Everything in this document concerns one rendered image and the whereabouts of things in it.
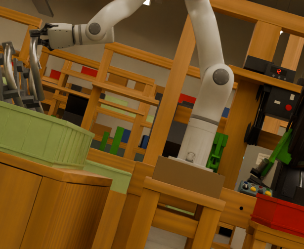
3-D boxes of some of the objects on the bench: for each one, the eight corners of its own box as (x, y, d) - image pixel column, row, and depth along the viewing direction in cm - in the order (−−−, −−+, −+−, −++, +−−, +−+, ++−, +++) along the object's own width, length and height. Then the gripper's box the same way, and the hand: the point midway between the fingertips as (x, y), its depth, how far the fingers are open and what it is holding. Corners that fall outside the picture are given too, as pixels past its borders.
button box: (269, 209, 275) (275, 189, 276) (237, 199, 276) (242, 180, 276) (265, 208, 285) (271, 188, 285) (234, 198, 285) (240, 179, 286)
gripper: (73, 22, 242) (26, 25, 242) (78, 57, 253) (33, 60, 252) (74, 13, 248) (28, 16, 247) (78, 46, 259) (35, 49, 258)
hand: (36, 37), depth 250 cm, fingers closed on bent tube, 3 cm apart
